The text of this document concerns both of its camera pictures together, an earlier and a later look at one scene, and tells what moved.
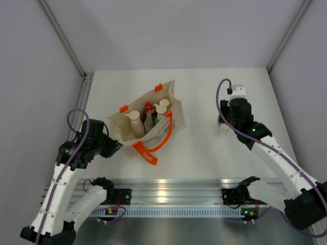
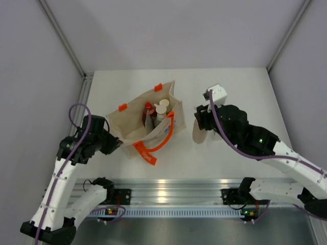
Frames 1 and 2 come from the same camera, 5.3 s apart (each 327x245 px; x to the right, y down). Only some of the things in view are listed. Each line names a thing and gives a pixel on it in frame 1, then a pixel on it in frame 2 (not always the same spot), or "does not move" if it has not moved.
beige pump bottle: [137, 126] → [199, 136]
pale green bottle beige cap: [164, 102] does not move
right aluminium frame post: [273, 59] does not move
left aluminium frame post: [66, 43] does not move
